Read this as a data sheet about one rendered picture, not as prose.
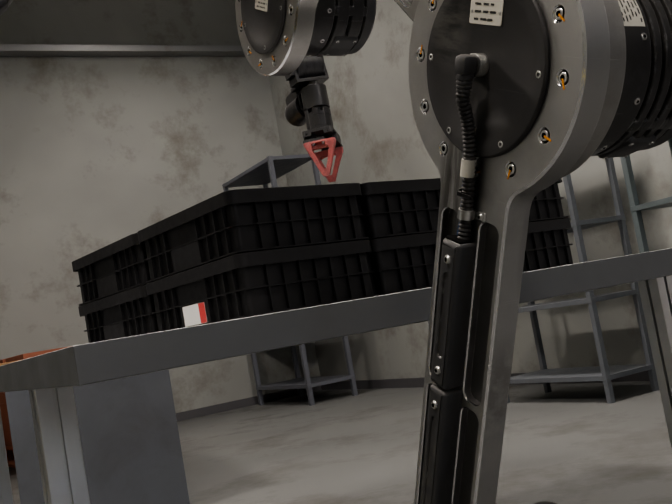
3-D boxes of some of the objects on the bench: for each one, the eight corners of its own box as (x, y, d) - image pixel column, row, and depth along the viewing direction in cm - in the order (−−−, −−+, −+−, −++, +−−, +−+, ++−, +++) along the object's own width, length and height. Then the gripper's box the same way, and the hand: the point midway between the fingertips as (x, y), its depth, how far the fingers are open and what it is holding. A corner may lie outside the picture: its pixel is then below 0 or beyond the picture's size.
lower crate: (385, 301, 163) (374, 238, 164) (249, 323, 145) (237, 253, 146) (274, 322, 195) (265, 270, 196) (151, 342, 177) (142, 285, 178)
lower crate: (273, 322, 195) (265, 270, 196) (151, 342, 177) (142, 285, 178) (194, 337, 226) (186, 292, 227) (83, 356, 208) (75, 307, 209)
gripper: (327, 98, 180) (340, 170, 178) (337, 113, 190) (349, 180, 188) (295, 106, 181) (308, 177, 179) (307, 119, 192) (319, 187, 189)
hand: (328, 175), depth 184 cm, fingers open, 6 cm apart
